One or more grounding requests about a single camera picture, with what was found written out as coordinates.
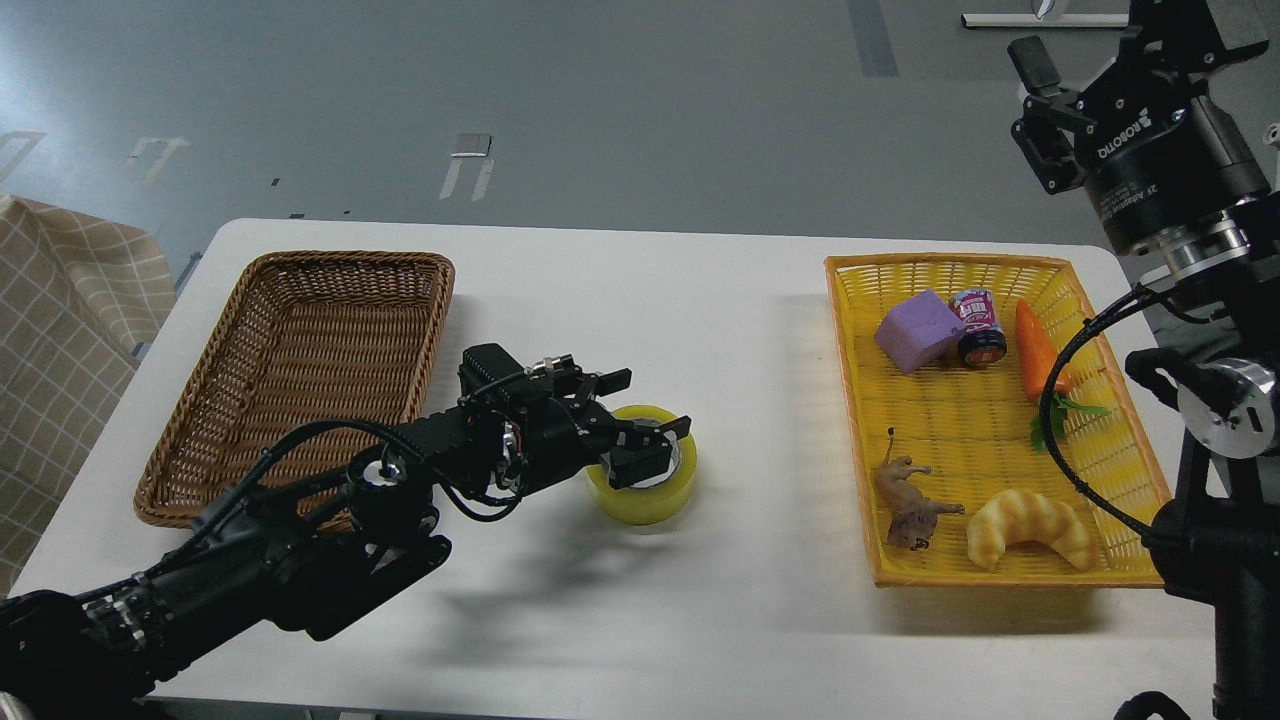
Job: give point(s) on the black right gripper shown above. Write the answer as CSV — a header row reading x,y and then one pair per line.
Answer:
x,y
1161,153

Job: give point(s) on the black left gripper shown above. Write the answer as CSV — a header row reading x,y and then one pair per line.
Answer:
x,y
555,417

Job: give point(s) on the yellow tape roll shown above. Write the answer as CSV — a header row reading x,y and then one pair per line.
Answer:
x,y
638,506

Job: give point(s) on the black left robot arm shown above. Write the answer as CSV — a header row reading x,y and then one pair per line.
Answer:
x,y
331,522

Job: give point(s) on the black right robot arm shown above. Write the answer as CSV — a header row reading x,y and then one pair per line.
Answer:
x,y
1216,540

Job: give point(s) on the white stand base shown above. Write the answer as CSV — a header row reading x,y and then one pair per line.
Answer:
x,y
1046,15

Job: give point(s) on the orange toy carrot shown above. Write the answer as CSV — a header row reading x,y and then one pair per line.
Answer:
x,y
1037,356

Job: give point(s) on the small pink can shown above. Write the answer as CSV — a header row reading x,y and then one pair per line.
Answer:
x,y
983,341

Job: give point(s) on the brown toy animal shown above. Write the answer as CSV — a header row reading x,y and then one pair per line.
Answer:
x,y
914,515

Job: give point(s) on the purple foam block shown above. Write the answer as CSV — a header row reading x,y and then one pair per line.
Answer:
x,y
918,331

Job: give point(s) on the brown wicker basket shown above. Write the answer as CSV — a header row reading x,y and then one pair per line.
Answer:
x,y
305,336

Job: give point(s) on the yellow plastic basket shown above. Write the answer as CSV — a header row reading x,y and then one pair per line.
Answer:
x,y
971,426

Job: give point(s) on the toy croissant bread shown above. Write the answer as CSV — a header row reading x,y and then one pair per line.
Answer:
x,y
1017,516

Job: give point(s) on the beige checkered cloth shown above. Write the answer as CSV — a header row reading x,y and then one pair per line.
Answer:
x,y
79,296

